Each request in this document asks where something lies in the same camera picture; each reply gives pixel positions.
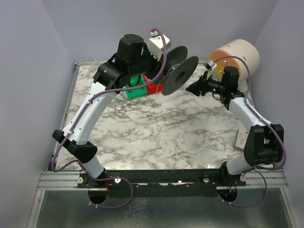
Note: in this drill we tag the large cylinder drum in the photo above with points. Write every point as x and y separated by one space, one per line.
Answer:
240 48

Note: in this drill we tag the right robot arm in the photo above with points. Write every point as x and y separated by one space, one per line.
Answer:
263 144

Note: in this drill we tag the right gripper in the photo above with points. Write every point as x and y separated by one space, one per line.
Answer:
204 85

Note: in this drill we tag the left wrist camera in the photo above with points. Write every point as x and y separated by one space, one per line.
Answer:
155 46

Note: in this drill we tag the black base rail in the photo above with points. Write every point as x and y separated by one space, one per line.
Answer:
160 183

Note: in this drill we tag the red plastic bin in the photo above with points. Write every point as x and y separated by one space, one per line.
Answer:
151 88

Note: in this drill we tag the black spool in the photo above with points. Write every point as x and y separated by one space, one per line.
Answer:
178 69

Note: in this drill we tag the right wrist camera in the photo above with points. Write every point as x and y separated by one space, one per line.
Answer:
210 66

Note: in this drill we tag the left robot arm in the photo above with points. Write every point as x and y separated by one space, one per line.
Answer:
133 57

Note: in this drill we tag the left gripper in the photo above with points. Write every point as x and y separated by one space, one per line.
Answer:
154 63

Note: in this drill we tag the small white box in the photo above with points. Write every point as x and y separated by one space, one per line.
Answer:
240 139

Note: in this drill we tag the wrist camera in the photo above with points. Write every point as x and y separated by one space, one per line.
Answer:
210 66
155 46

